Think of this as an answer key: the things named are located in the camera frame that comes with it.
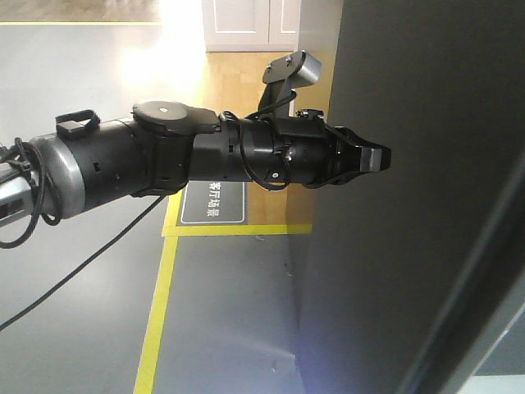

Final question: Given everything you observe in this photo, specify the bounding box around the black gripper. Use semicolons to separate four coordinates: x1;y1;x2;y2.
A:
286;109;391;187

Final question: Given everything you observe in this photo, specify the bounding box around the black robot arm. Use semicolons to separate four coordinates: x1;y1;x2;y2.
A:
1;101;391;224

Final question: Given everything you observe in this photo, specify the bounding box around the dark floor sign sticker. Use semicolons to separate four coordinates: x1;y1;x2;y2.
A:
178;181;248;226

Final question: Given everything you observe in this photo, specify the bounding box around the white panelled cabinet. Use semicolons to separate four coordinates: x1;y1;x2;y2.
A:
202;0;301;52

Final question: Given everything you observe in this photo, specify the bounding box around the yellow floor tape line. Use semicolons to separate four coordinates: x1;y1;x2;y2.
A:
133;193;313;393

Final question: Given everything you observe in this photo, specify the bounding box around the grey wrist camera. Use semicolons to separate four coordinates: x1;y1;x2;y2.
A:
262;50;322;89

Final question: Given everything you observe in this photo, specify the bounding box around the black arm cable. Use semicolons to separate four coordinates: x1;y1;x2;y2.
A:
0;195;169;332

